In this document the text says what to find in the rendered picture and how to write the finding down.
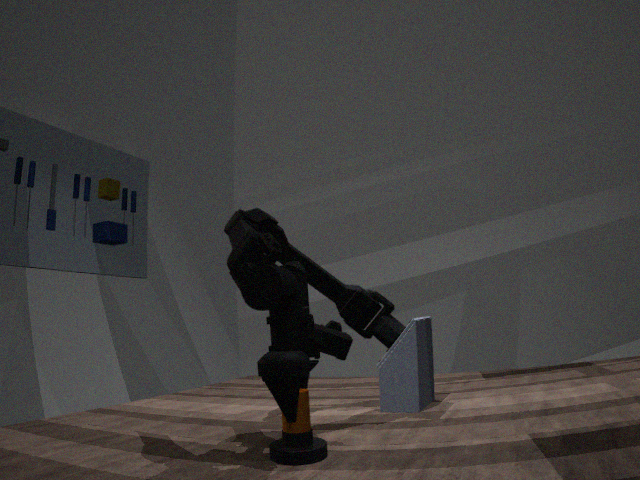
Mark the black round pedestal with silver shaft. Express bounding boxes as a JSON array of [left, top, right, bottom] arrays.
[[269, 428, 327, 466]]

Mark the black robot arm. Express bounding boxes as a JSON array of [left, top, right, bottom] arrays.
[[224, 208, 406, 360]]

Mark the orange knob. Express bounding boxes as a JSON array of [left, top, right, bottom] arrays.
[[282, 389, 311, 433]]

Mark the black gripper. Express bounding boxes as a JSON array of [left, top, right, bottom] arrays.
[[258, 307, 320, 423]]

